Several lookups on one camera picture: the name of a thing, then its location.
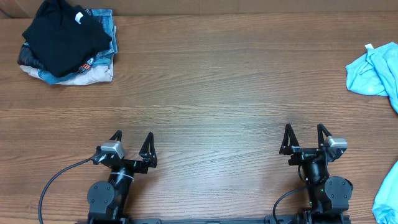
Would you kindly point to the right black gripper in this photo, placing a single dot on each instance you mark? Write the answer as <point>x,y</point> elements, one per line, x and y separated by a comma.
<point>303,154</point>

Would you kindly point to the black t-shirt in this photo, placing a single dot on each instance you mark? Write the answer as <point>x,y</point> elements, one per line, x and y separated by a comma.
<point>63,37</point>

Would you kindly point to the folded cream white garment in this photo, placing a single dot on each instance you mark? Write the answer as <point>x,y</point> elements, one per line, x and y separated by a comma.
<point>98,74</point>

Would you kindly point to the light blue cloth lower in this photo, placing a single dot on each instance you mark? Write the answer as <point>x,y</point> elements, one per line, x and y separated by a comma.
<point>385,202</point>

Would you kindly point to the light blue garment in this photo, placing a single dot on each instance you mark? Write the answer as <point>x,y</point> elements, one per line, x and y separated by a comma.
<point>375,73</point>

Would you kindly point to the folded blue denim garment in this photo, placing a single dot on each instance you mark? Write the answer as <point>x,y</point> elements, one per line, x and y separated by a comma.
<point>105,17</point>

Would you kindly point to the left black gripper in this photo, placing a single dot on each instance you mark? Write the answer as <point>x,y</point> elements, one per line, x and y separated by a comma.
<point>142,167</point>

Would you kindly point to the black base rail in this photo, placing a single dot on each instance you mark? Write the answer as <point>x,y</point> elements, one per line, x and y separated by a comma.
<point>269,219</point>

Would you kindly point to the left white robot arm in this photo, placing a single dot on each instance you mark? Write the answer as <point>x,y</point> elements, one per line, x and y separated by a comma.
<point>107,199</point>

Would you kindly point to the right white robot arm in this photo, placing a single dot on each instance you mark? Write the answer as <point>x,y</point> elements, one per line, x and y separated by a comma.
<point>328,195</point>

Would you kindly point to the black orange patterned shirt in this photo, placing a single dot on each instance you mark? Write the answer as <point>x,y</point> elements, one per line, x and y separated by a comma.
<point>27,58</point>

